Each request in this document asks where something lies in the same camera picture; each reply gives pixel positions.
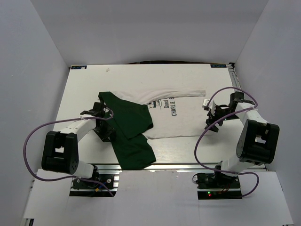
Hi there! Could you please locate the blue table label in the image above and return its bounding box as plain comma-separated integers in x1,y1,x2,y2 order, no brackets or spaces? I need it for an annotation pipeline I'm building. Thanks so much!
210,64,227,68
71,65,87,70

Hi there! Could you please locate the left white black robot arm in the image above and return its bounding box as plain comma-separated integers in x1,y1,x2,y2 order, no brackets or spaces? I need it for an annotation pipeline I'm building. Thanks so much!
41,101,115,188

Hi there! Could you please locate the white green raglan t-shirt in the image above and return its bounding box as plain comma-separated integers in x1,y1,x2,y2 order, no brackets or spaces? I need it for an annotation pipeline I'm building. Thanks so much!
98,88,206,170

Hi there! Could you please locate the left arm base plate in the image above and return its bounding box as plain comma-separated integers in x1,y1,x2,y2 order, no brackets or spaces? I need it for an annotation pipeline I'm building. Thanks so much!
69,173,119,197

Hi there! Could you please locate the right blue table label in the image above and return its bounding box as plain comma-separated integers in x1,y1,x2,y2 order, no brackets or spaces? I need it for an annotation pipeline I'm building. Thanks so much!
210,64,227,68

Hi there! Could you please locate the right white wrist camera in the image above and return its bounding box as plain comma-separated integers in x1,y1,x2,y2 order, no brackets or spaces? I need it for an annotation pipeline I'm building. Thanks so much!
203,99,217,115

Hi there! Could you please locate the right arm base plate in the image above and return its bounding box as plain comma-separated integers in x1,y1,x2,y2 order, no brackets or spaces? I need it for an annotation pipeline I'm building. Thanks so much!
192,172,242,200

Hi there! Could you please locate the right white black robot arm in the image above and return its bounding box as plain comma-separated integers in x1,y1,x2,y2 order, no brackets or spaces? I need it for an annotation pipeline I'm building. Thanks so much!
203,91,280,188

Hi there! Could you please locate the left blue table label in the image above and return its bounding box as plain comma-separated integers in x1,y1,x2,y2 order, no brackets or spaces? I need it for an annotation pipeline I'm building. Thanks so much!
71,65,87,70

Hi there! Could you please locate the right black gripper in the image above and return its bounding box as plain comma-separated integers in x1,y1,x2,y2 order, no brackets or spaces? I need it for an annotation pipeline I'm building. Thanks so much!
205,105,239,132

